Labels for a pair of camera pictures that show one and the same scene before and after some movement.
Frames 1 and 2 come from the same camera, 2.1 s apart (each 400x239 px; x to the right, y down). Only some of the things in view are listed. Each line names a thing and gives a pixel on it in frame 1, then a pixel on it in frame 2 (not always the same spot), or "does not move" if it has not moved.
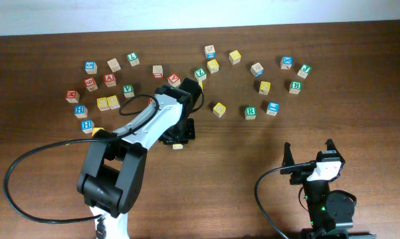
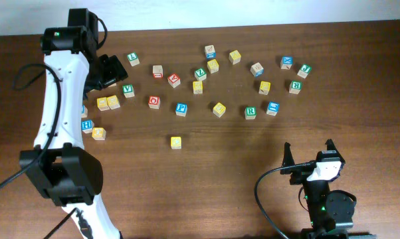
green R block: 295,87 does not move
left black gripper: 181,135 -> 111,71
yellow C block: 177,146 does not move
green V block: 128,91 does not move
